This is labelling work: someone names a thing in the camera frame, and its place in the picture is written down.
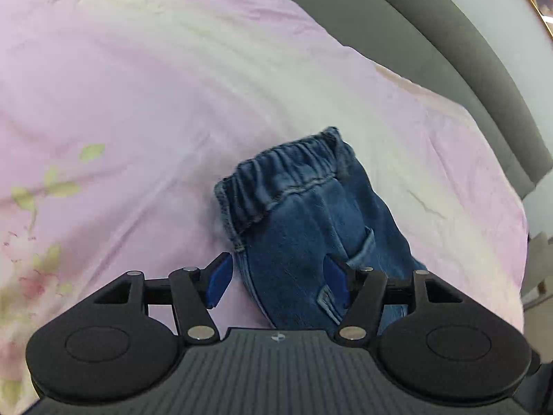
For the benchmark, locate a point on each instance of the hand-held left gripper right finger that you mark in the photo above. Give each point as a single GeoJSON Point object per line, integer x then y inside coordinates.
{"type": "Point", "coordinates": [335, 285]}

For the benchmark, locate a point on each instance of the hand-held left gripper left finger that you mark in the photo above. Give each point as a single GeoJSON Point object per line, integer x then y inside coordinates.
{"type": "Point", "coordinates": [218, 279]}

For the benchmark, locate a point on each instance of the blue denim pants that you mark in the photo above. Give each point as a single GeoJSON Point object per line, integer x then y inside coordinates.
{"type": "Point", "coordinates": [298, 216]}

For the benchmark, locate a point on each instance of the pink floral quilt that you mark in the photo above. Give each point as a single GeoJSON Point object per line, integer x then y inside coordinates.
{"type": "Point", "coordinates": [173, 95]}

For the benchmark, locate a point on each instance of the grey chair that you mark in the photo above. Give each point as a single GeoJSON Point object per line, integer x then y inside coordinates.
{"type": "Point", "coordinates": [539, 255]}

